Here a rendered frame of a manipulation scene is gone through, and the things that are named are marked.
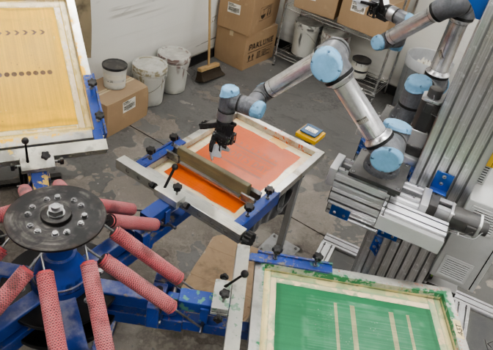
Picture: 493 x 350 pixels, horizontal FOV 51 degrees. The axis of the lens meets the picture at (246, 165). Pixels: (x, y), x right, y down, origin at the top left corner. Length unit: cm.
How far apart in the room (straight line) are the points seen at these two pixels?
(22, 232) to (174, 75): 342
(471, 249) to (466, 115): 62
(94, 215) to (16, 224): 22
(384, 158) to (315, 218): 193
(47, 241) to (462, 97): 158
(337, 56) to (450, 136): 67
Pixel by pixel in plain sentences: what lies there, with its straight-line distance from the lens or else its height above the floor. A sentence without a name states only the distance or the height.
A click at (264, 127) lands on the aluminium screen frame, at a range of 282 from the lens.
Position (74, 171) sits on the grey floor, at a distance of 398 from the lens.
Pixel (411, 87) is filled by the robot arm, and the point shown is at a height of 145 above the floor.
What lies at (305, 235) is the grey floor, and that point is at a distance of 368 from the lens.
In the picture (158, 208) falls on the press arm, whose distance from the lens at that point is 211.
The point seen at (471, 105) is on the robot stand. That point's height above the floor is 160.
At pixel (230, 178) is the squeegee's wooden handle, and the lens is 229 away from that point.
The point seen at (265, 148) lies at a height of 96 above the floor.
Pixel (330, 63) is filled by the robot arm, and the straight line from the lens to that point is 186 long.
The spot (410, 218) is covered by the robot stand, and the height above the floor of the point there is 117.
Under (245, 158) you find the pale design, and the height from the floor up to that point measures 96.
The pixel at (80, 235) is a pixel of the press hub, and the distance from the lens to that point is 163.
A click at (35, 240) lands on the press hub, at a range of 163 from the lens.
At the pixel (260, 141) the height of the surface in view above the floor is 96.
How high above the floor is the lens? 245
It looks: 36 degrees down
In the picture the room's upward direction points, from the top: 11 degrees clockwise
